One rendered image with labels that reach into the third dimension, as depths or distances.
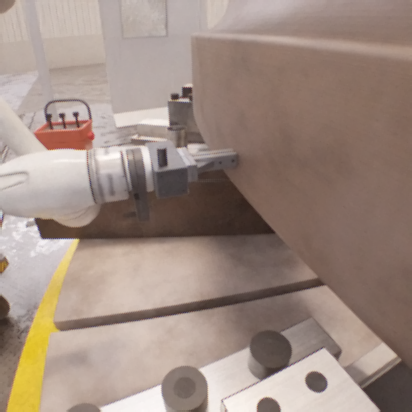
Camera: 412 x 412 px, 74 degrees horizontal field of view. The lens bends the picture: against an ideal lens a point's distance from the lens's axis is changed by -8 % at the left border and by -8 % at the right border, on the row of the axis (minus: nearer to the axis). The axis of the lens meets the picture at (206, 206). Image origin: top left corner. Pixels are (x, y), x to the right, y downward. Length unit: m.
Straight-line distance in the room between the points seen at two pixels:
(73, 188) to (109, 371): 0.61
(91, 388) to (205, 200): 0.77
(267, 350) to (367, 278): 0.21
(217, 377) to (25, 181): 0.41
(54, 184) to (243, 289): 0.80
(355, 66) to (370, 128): 0.06
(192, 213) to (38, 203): 0.86
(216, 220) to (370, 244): 1.01
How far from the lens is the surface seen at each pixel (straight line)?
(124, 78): 4.12
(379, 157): 0.29
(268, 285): 1.13
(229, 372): 0.50
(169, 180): 0.45
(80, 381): 0.96
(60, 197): 0.48
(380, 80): 0.28
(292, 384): 0.32
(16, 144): 0.68
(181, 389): 0.44
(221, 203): 1.23
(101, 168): 0.47
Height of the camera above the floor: 1.12
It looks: 32 degrees down
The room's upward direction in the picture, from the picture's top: 1 degrees counter-clockwise
